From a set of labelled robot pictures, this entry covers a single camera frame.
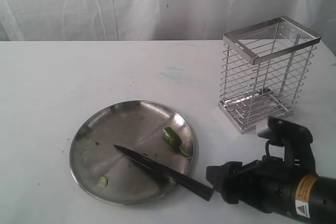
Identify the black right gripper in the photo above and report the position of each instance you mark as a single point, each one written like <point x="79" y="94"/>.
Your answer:
<point x="268" y="184"/>

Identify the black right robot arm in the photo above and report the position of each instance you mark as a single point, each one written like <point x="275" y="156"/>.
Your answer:
<point x="313" y="199"/>

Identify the small green vegetable slice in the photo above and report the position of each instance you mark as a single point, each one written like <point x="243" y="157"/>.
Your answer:
<point x="104" y="181"/>

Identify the round steel plate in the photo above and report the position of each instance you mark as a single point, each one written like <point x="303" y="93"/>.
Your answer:
<point x="151" y="129"/>

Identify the white backdrop curtain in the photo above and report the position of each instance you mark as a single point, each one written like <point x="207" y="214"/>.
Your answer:
<point x="23" y="20"/>

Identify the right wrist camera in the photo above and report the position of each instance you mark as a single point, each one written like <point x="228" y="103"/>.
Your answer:
<point x="263" y="128"/>

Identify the chrome wire utensil holder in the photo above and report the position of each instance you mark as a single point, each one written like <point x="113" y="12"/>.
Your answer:
<point x="264" y="66"/>

